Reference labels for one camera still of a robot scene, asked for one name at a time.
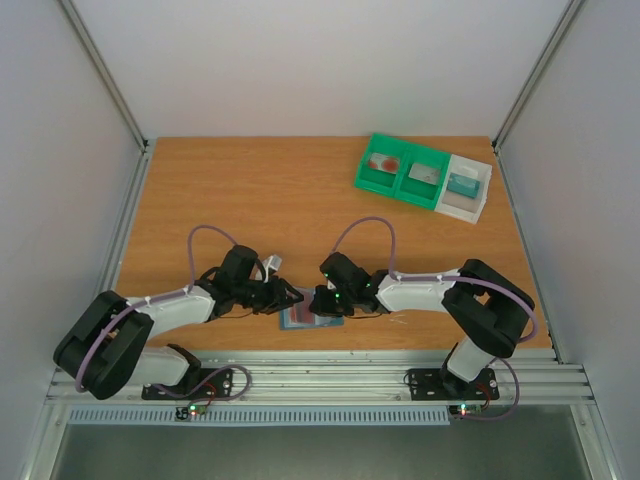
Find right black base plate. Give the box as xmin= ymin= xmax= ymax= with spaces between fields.
xmin=403 ymin=368 xmax=500 ymax=401

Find right aluminium corner post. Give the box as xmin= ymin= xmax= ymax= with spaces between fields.
xmin=492 ymin=0 xmax=587 ymax=156

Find left small circuit board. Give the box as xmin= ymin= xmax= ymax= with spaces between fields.
xmin=174 ymin=405 xmax=208 ymax=421

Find right small circuit board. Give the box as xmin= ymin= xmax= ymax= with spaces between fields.
xmin=449 ymin=403 xmax=488 ymax=417

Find blue card holder wallet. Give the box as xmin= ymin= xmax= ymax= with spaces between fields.
xmin=290 ymin=315 xmax=344 ymax=330

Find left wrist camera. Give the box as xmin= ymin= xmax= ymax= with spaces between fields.
xmin=255 ymin=254 xmax=282 ymax=282

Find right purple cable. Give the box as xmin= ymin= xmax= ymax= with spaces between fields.
xmin=332 ymin=216 xmax=539 ymax=422

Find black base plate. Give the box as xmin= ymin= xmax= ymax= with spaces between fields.
xmin=141 ymin=368 xmax=233 ymax=401
xmin=403 ymin=368 xmax=500 ymax=401

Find white plastic bin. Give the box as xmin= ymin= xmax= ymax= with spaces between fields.
xmin=435 ymin=155 xmax=492 ymax=224

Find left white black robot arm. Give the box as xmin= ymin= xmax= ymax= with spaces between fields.
xmin=53 ymin=245 xmax=304 ymax=400

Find aluminium front rail frame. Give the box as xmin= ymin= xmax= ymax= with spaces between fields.
xmin=47 ymin=324 xmax=596 ymax=405

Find purple cable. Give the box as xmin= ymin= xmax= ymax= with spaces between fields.
xmin=73 ymin=225 xmax=251 ymax=404
xmin=332 ymin=216 xmax=539 ymax=422

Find aluminium corner post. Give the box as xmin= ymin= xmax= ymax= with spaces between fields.
xmin=492 ymin=0 xmax=587 ymax=156
xmin=55 ymin=0 xmax=152 ymax=155

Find red striped card in holder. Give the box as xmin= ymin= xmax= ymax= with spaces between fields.
xmin=280 ymin=289 xmax=322 ymax=330

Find green plastic bin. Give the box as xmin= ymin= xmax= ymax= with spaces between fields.
xmin=354 ymin=133 xmax=410 ymax=198
xmin=394 ymin=143 xmax=451 ymax=211

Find grey slotted cable duct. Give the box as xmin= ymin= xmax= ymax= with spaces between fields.
xmin=68 ymin=405 xmax=450 ymax=428

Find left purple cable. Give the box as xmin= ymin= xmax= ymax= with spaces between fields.
xmin=73 ymin=225 xmax=251 ymax=404

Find red patterned card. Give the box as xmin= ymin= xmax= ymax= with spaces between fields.
xmin=367 ymin=152 xmax=400 ymax=175

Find left aluminium corner post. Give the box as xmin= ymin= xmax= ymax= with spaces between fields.
xmin=55 ymin=0 xmax=152 ymax=155

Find middle green plastic bin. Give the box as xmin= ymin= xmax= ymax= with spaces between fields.
xmin=394 ymin=143 xmax=451 ymax=211

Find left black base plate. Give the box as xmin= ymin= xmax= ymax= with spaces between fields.
xmin=141 ymin=368 xmax=233 ymax=401

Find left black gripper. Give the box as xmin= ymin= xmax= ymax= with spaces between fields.
xmin=235 ymin=276 xmax=305 ymax=315

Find small circuit board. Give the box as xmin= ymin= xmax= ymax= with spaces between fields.
xmin=174 ymin=405 xmax=208 ymax=421
xmin=449 ymin=403 xmax=488 ymax=417

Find left green plastic bin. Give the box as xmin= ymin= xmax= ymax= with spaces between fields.
xmin=354 ymin=133 xmax=410 ymax=198

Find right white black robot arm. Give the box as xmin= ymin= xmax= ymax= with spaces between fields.
xmin=310 ymin=252 xmax=539 ymax=399

